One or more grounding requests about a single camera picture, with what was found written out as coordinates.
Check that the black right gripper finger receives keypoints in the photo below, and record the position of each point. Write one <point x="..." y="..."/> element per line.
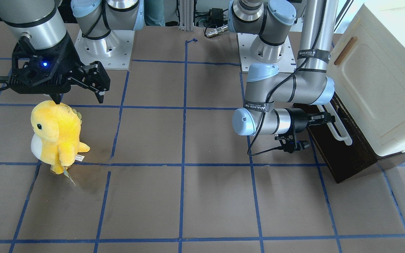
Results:
<point x="92" y="77"/>
<point x="56" y="97"/>

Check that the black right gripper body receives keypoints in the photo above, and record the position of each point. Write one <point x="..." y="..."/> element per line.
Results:
<point x="71" y="58"/>

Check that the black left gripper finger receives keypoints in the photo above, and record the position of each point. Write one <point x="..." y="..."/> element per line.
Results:
<point x="318" y="115"/>
<point x="321" y="121"/>

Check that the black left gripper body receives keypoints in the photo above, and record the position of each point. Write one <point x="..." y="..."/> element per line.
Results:
<point x="298" y="121"/>

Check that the dark wooden drawer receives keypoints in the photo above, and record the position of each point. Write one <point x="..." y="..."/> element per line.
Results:
<point x="343" y="146"/>

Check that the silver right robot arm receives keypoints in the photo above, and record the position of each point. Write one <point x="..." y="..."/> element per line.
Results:
<point x="41" y="22"/>

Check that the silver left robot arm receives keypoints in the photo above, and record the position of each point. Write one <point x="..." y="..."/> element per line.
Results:
<point x="266" y="85"/>

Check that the yellow plush dinosaur toy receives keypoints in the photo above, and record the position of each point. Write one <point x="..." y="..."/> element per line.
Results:
<point x="56" y="139"/>

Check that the cream plastic cabinet box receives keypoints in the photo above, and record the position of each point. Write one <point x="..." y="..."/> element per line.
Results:
<point x="368" y="67"/>

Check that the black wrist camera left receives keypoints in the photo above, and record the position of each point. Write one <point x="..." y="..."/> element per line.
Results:
<point x="291" y="145"/>

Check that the aluminium frame post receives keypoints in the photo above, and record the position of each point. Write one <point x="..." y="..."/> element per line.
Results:
<point x="186" y="15"/>

